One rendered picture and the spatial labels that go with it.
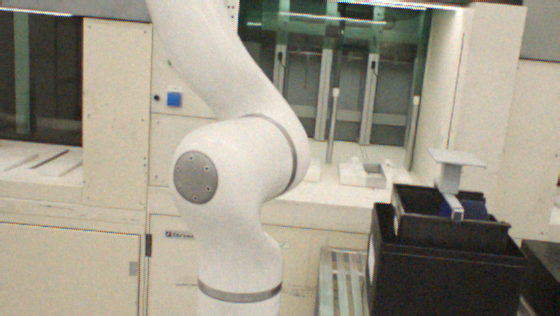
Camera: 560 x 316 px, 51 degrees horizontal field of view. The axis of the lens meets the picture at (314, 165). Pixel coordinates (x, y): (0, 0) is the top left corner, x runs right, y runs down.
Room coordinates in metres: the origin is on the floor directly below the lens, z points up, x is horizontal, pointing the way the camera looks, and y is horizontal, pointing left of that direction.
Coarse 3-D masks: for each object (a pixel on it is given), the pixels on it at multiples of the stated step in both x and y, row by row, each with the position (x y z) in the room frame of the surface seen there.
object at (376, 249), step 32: (384, 224) 1.31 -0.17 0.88; (384, 256) 1.04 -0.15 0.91; (416, 256) 1.03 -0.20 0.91; (448, 256) 1.03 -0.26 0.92; (480, 256) 1.03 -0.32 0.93; (512, 256) 1.11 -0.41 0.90; (384, 288) 1.04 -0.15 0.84; (416, 288) 1.04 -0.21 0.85; (448, 288) 1.03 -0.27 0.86; (480, 288) 1.03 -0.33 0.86; (512, 288) 1.03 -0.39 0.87
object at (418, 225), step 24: (456, 168) 1.16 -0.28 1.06; (408, 192) 1.27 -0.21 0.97; (432, 192) 1.27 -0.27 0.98; (456, 192) 1.16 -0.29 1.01; (480, 192) 1.28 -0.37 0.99; (408, 216) 1.06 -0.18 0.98; (432, 216) 1.06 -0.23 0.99; (456, 216) 1.05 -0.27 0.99; (408, 240) 1.07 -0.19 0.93; (432, 240) 1.07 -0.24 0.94; (456, 240) 1.07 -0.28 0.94; (480, 240) 1.06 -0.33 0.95; (504, 240) 1.06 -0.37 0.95
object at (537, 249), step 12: (528, 240) 1.35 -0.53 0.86; (528, 252) 1.29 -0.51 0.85; (540, 252) 1.27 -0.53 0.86; (552, 252) 1.28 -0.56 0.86; (528, 264) 1.28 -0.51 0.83; (540, 264) 1.21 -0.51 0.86; (552, 264) 1.20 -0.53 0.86; (528, 276) 1.27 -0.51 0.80; (540, 276) 1.20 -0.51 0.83; (552, 276) 1.14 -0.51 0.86; (528, 288) 1.25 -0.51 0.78; (540, 288) 1.19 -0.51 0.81; (552, 288) 1.13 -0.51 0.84; (528, 300) 1.23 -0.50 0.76; (540, 300) 1.18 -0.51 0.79; (552, 300) 1.12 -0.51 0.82; (540, 312) 1.16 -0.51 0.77; (552, 312) 1.11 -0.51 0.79
